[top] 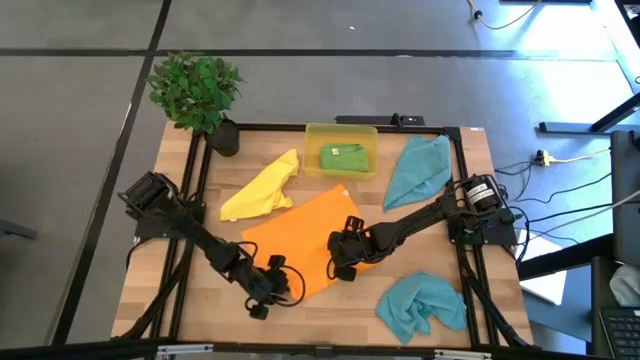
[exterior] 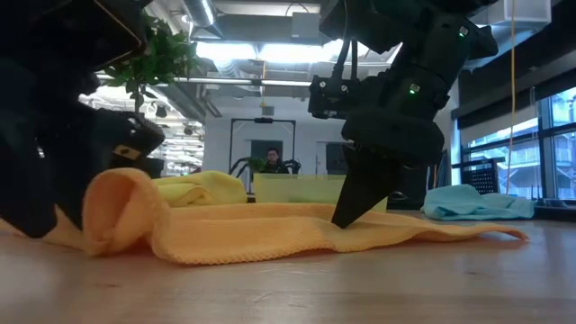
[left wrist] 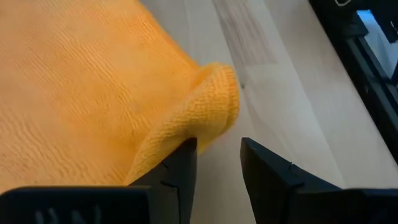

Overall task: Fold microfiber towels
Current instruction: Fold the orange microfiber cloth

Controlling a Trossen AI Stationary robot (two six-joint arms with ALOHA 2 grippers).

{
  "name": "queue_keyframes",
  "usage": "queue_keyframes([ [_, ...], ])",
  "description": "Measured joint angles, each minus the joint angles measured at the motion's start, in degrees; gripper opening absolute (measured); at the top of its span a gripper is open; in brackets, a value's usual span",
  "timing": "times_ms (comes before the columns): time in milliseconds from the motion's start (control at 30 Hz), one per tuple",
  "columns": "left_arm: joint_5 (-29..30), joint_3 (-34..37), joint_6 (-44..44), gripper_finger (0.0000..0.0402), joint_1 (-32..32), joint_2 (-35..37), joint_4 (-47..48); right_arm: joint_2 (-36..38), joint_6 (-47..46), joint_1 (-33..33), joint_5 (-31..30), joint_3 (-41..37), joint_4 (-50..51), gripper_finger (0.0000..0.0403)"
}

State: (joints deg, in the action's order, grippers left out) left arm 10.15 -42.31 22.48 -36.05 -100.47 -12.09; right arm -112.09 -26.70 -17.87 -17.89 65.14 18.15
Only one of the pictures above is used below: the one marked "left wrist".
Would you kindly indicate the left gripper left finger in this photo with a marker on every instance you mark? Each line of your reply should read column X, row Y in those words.
column 140, row 205

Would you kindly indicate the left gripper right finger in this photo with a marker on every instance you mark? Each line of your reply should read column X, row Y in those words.
column 295, row 202

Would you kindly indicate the orange microfiber towel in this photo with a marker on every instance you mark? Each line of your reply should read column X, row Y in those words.
column 93, row 93

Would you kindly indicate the black metal table frame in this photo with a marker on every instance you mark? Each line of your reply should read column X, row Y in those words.
column 367, row 77

